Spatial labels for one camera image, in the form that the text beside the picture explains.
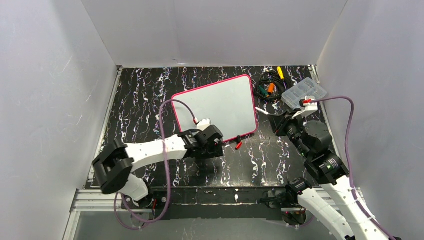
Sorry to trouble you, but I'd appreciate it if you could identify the red marker cap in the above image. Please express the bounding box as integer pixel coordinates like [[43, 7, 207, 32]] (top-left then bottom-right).
[[235, 141, 242, 150]]

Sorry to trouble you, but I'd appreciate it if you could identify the pink framed whiteboard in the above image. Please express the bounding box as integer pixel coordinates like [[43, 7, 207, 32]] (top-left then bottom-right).
[[171, 74, 258, 142]]

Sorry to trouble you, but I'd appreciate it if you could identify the red white marker pen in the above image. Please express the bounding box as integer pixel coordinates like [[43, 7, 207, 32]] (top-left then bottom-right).
[[255, 107, 274, 116]]

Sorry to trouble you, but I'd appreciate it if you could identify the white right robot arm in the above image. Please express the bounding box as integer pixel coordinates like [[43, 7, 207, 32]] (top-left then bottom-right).
[[268, 110, 396, 240]]

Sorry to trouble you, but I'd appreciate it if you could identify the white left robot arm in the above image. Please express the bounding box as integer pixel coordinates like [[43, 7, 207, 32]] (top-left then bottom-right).
[[92, 125, 224, 205]]

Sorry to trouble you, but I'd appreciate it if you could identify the orange connector plug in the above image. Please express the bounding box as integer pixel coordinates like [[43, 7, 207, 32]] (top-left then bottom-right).
[[266, 83, 275, 96]]

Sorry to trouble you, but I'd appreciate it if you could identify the green connector plug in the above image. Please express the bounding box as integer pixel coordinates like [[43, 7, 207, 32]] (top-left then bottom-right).
[[258, 86, 268, 96]]

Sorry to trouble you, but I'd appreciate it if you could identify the clear plastic organizer box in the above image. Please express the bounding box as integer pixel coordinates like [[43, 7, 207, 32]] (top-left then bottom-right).
[[281, 77, 328, 109]]

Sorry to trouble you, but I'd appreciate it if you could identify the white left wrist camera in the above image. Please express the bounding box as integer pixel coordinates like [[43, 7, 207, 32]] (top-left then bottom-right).
[[196, 118, 211, 131]]

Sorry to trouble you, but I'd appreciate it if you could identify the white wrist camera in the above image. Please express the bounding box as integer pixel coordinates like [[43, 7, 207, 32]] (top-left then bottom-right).
[[196, 118, 211, 131], [291, 96, 319, 120]]

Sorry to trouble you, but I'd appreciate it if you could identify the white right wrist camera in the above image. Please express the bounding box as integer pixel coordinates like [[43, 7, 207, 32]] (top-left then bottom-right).
[[291, 96, 319, 120]]

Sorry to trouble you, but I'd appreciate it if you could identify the black coiled cable bundle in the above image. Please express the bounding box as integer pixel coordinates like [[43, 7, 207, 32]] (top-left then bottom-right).
[[253, 70, 294, 103]]

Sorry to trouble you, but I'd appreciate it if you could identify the yellow handled tool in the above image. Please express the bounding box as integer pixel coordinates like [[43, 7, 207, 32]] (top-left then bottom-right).
[[277, 66, 285, 80]]

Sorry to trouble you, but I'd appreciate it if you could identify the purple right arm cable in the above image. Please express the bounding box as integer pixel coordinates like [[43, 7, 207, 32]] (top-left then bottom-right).
[[309, 96, 397, 240]]

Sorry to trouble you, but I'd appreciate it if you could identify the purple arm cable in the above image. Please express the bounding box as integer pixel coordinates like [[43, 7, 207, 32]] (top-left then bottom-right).
[[113, 99, 200, 232], [309, 96, 397, 240]]

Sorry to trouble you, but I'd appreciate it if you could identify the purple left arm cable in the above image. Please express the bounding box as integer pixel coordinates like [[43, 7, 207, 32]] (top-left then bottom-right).
[[113, 99, 200, 232]]

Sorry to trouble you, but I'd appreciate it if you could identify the aluminium front rail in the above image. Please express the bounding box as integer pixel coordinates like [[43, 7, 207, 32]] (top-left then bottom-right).
[[69, 188, 369, 213]]

